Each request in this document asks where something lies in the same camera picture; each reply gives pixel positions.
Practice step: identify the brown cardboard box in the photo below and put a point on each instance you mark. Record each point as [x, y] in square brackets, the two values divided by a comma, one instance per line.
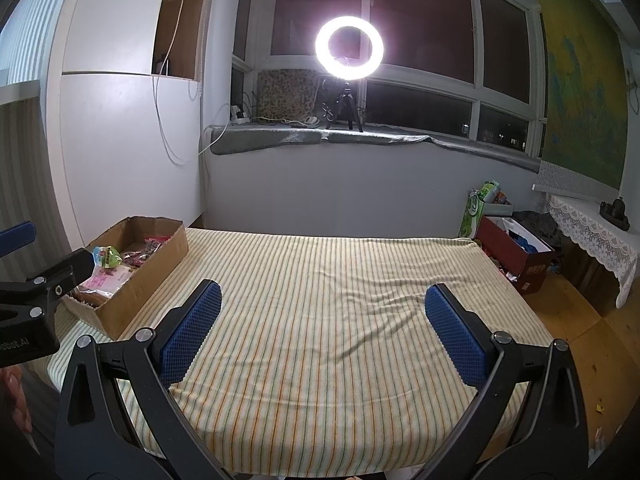
[145, 290]

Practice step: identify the white lace cloth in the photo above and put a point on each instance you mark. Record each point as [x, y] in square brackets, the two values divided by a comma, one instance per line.
[595, 235]

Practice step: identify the sliced bread packet pink print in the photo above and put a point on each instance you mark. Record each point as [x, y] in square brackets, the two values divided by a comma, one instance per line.
[107, 282]

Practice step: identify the grey windowsill cloth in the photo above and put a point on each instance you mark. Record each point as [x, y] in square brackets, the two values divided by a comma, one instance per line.
[300, 137]

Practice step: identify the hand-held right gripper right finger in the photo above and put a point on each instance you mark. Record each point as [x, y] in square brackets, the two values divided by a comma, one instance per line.
[457, 335]

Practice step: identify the red shoe box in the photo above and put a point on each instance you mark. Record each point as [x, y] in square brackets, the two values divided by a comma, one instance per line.
[505, 255]

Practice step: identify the green tissue pack bag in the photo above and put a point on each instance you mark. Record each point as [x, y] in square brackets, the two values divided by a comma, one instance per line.
[475, 210]

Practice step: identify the dark cloth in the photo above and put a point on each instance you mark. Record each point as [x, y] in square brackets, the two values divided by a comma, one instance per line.
[537, 225]

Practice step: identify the dark figurine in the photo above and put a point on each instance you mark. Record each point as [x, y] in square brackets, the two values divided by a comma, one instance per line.
[616, 212]

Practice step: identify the person's left hand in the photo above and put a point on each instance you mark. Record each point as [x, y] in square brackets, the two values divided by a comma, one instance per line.
[15, 400]

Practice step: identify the leopard print cushion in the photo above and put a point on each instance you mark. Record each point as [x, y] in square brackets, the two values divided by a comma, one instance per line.
[287, 95]

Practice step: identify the white power adapter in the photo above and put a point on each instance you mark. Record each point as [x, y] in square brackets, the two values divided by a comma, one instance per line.
[312, 121]

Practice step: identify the yellow green wall map poster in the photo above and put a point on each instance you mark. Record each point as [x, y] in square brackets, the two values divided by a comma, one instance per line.
[585, 85]

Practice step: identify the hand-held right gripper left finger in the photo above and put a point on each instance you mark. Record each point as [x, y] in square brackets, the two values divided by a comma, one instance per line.
[192, 332]

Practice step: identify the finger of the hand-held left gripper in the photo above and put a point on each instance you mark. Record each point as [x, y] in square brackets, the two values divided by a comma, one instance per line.
[17, 239]
[65, 275]

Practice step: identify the white power strip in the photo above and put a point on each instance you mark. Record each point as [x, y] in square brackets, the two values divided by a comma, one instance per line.
[239, 115]

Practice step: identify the black tripod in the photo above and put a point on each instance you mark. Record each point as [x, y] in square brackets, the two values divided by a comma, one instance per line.
[344, 105]

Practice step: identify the red-ended clear cake packet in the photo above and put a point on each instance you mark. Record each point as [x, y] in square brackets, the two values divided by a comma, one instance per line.
[134, 257]
[154, 242]

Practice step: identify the white cupboard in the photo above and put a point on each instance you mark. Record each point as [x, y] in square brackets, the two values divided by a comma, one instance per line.
[120, 150]

